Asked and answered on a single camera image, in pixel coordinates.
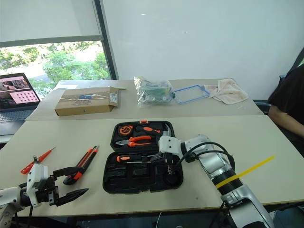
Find slim orange tester screwdriver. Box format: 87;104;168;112
20;146;57;175

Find yellow zip tie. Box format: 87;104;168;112
215;155;276;189

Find hammer with orange black handle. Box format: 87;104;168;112
135;125;175;139

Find black plastic tool case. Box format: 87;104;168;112
102;120;184;194

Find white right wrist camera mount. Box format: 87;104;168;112
158;135;183;158

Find orange black tape measure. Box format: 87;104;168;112
118;125;134;138

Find flat brown cardboard box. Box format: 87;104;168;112
54;86;120;117

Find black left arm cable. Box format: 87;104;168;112
13;205;34;228

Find open laptop computer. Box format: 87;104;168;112
0;72;41;124

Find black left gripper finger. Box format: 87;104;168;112
52;166;86;179
57;188;90;207

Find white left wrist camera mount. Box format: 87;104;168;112
26;163;49;208

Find orange black handled screwdriver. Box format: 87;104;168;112
116;154;155;164

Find person in black shirt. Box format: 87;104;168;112
268;63;304;144

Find clear plastic bag of parts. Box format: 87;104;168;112
133;76;177;108

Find white roller blind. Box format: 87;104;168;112
0;0;105;48

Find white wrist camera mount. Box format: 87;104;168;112
26;163;49;208
158;135;183;158

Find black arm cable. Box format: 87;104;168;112
13;205;34;228
174;142;236;172

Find beige cloth towel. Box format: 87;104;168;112
201;78;249;105

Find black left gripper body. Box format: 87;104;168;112
35;176;60;207

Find clear lid with blue rim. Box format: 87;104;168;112
174;84;211;105

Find orange black utility knife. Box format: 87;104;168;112
62;145;100;186

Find orange handled pliers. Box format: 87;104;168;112
115;135;152;148

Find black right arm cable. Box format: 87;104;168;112
174;142;236;172

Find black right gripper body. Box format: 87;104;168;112
155;152;181;175

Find dark window frame post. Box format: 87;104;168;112
93;0;120;81

